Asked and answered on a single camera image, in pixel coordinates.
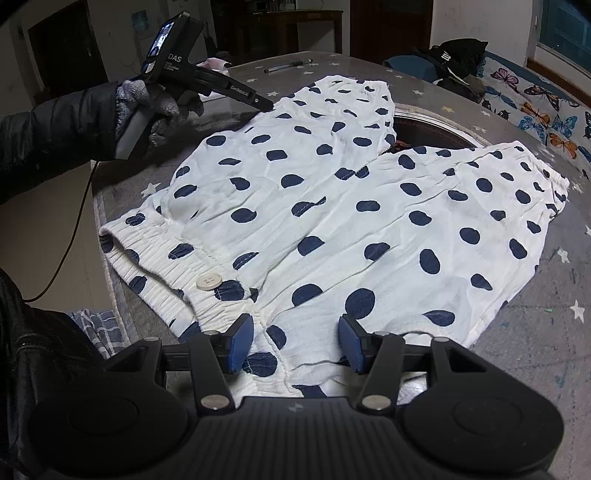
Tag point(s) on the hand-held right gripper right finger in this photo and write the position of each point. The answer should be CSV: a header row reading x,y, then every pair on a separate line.
x,y
349,344

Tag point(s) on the blue checked cloth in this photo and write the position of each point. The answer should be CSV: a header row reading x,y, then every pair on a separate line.
x,y
99,330

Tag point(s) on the person's black jacket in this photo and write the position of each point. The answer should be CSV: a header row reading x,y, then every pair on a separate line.
x,y
37,350

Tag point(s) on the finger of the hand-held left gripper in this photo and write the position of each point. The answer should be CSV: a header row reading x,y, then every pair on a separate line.
x,y
240,90

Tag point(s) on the brown wooden door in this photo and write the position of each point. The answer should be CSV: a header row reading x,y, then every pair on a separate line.
x,y
392,27

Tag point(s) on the dark cloth bundle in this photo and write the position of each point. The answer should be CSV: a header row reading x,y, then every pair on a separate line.
x,y
461,87

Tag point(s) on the pink and white box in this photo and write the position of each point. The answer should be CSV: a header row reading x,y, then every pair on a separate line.
x,y
213,65

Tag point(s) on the wooden table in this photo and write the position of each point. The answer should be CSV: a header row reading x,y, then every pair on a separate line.
x,y
286,25

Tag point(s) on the black pen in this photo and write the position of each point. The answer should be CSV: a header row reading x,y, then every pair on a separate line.
x,y
288,66

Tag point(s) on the window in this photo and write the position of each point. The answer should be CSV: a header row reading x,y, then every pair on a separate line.
x,y
565,23

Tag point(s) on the white-rimmed dark round basin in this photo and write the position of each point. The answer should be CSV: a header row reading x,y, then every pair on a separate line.
x,y
438,134

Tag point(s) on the grey star-print tablecloth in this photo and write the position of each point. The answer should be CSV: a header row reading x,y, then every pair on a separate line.
x,y
531,323

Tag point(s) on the butterfly printed blanket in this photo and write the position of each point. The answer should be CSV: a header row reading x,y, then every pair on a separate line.
x,y
554,124

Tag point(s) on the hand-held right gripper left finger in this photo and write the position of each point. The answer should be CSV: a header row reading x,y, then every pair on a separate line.
x,y
242,344

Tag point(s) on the blue bed frame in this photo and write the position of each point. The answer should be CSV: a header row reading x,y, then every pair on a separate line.
x,y
408,67

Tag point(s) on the person's left hand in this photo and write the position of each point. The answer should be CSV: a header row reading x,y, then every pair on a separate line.
x,y
168,115

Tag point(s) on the white navy polka dot pants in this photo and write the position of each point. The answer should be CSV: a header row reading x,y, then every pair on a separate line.
x,y
323,207

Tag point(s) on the person's left forearm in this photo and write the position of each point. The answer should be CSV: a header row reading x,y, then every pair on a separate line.
x,y
55,134

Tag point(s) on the black bag with white print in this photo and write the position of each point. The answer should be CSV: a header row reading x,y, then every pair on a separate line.
x,y
457,53

